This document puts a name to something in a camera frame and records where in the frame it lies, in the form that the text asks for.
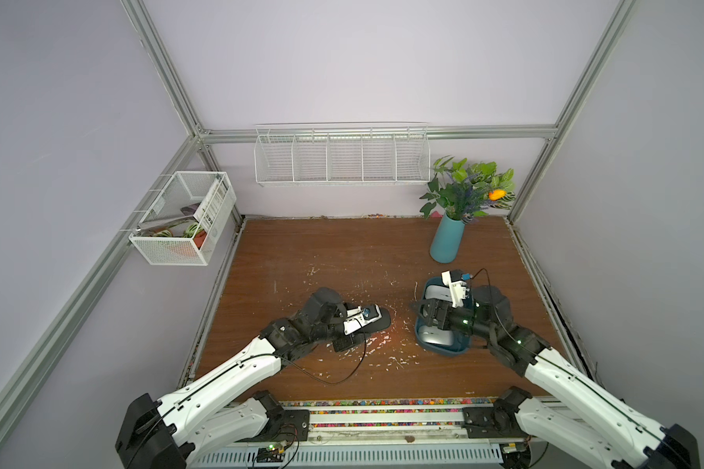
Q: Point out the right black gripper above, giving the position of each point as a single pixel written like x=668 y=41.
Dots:
x=443 y=322

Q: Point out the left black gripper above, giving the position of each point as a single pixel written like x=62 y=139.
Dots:
x=343 y=343

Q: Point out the silver computer mouse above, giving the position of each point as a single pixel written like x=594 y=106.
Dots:
x=435 y=336

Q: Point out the black computer mouse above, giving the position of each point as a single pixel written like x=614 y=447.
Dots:
x=374 y=319

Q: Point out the white rounded computer mouse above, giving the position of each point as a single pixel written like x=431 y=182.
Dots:
x=438 y=292

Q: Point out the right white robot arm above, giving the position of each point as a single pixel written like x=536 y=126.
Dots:
x=604 y=433

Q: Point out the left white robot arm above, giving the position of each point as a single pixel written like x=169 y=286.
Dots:
x=175 y=430

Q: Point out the teal storage box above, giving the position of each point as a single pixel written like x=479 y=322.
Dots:
x=462 y=342

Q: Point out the teal vase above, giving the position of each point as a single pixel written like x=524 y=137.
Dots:
x=447 y=240

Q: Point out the green artificial plant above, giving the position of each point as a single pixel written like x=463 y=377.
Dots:
x=464 y=191

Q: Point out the white mesh basket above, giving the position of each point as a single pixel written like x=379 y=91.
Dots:
x=183 y=224

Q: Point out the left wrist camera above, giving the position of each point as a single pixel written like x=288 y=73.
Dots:
x=352 y=322

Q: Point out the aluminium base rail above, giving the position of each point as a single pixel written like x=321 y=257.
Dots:
x=415 y=434

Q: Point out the white wire wall shelf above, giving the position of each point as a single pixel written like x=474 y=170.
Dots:
x=338 y=154

